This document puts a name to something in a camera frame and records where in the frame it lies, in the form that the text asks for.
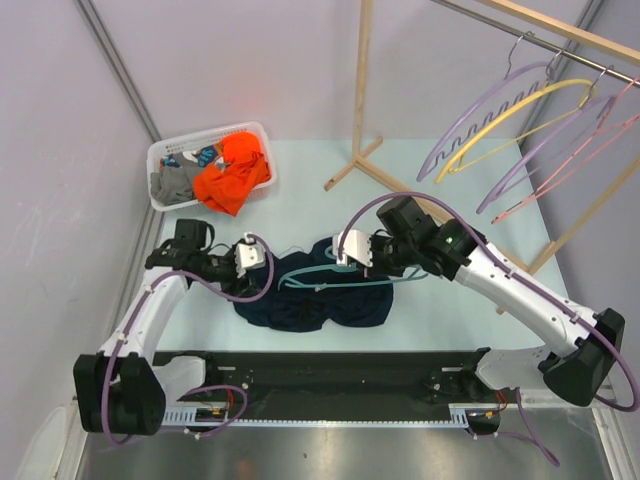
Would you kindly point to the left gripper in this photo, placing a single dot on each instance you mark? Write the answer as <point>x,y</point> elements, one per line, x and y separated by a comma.
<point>245,288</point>

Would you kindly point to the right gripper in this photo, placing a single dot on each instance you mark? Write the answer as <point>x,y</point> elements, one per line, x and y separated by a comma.
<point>378,269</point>

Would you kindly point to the teal plastic hanger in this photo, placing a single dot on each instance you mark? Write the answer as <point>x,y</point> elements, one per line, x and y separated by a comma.
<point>322,273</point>

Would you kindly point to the navy blue shorts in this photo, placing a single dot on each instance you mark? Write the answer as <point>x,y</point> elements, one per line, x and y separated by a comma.
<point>302,311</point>

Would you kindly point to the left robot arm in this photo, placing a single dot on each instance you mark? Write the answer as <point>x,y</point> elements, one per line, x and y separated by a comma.
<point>119,392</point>

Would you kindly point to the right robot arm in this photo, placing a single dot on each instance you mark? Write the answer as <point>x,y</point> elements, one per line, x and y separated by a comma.
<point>579,343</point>

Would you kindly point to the pink plastic hanger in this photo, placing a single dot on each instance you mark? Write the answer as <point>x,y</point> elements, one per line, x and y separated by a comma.
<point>569,167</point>

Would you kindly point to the yellow plastic hanger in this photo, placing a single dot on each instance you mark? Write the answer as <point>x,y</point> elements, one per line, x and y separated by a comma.
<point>446,157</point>

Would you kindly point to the orange garment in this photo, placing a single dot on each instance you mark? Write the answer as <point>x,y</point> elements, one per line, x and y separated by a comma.
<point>226,191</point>

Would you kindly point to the grey garment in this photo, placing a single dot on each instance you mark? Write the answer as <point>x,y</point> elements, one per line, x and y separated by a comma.
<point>173,185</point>

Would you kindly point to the blue patterned garment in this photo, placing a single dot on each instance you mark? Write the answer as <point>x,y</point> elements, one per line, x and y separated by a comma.
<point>211,154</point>

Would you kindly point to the metal hanging rod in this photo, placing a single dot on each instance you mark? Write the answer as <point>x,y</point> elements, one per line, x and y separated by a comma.
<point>575,37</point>

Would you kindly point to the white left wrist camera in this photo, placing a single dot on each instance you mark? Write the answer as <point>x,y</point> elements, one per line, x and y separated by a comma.
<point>248,255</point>

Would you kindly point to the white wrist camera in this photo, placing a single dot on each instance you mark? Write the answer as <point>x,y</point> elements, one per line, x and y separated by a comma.
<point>356,248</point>
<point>248,255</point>

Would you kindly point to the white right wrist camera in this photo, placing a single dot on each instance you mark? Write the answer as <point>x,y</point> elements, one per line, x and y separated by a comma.
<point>356,248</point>

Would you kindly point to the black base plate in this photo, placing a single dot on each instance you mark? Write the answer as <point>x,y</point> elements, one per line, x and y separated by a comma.
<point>342,389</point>

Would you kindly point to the wooden clothes rack frame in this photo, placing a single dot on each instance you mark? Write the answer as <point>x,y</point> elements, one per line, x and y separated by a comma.
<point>359,156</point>

